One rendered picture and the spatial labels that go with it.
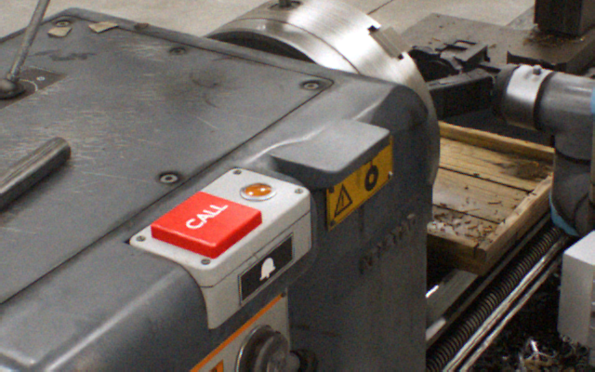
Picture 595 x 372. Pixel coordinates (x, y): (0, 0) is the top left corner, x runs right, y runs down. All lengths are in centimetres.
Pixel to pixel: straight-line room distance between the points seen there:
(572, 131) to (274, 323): 55
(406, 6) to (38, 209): 397
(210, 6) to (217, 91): 383
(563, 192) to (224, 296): 68
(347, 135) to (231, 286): 21
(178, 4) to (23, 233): 409
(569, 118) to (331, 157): 51
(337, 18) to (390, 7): 351
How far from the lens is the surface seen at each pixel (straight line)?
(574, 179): 144
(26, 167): 94
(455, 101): 145
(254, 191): 91
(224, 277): 84
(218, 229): 84
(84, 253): 86
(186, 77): 112
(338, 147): 97
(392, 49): 132
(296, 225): 90
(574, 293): 112
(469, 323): 156
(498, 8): 481
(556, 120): 142
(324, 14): 131
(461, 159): 174
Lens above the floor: 170
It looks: 28 degrees down
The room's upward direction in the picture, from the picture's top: 2 degrees counter-clockwise
